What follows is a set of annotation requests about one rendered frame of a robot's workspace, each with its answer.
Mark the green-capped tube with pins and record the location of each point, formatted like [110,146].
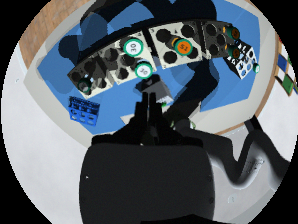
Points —
[143,69]

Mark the blue flat mat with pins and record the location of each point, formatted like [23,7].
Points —
[213,80]

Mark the blue tube rack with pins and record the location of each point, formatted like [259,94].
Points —
[82,107]

